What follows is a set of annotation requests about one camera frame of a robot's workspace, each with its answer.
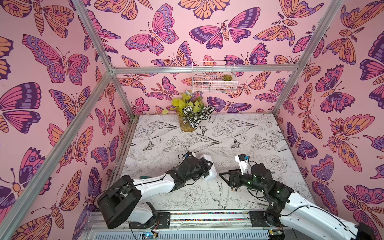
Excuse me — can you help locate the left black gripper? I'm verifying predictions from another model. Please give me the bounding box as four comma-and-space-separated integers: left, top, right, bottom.
184, 159, 213, 183

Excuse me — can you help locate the white digital alarm clock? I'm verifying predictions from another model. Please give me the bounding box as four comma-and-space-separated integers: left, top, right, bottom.
201, 154, 217, 181

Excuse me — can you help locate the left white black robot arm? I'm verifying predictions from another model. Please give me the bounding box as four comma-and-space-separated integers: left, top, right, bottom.
97, 152, 217, 230

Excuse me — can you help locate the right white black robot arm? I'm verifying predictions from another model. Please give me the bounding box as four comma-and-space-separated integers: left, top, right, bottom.
219, 164, 376, 240

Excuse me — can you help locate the potted plant yellow glass vase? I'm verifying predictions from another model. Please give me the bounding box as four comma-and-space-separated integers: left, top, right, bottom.
157, 91, 215, 133

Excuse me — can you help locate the small succulent in basket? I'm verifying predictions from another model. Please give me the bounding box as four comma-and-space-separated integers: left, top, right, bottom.
222, 74, 233, 82

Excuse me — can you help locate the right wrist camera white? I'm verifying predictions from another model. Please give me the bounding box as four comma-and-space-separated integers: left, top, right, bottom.
235, 154, 250, 175

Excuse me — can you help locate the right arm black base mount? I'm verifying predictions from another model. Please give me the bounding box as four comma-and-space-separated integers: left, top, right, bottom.
247, 211, 281, 227

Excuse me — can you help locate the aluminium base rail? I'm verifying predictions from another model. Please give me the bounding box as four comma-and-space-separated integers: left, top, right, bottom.
80, 209, 307, 240

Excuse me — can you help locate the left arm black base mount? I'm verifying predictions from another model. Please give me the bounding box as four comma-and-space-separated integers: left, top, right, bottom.
129, 212, 171, 230

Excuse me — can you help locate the white wire basket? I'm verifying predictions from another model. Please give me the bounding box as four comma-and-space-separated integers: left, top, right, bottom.
190, 59, 239, 95

